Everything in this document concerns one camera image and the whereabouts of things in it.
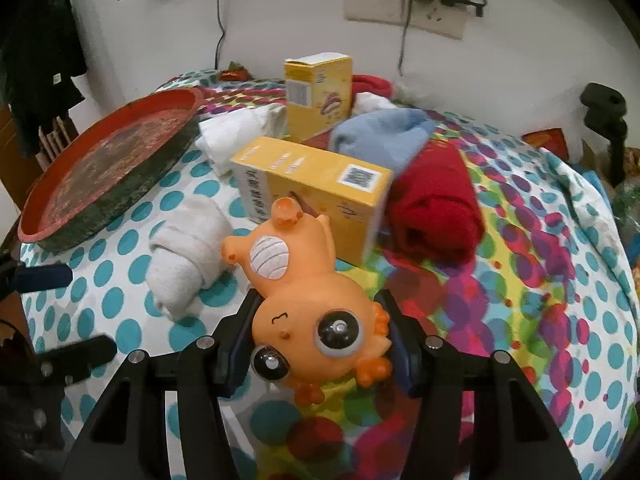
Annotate grey-white sock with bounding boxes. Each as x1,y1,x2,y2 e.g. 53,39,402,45
145,195,232,321

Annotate orange rubber toy animal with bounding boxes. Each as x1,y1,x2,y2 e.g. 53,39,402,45
221,197,393,406

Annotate yellow cartoon box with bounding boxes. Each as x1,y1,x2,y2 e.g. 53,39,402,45
284,52,352,143

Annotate small red decorative item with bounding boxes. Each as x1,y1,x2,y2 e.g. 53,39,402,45
220,62,253,81

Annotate black clamp stand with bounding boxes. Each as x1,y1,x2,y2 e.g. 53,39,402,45
580,82,628,186

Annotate small white rolled sock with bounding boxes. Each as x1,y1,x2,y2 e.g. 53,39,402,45
350,92,397,117

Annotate round red tray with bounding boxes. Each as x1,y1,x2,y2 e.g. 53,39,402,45
18,87,204,252

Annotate white wall socket plate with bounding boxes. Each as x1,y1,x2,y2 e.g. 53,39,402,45
343,0,475,40

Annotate light blue sock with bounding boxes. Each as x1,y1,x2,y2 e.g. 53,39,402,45
328,108,436,178

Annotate dark hanging clothes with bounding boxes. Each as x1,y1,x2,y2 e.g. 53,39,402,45
1,0,87,157

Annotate yellow box with QR code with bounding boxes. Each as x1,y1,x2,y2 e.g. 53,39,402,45
231,136,393,266

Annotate colourful polka dot cloth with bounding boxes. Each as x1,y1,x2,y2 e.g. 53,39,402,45
18,68,640,480

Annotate red snack packet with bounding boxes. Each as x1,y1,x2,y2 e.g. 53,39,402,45
522,128,570,162

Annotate red sock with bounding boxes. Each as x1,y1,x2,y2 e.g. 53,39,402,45
386,139,485,266
352,74,393,99

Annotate black cable on wall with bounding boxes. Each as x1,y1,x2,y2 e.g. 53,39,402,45
214,0,228,72

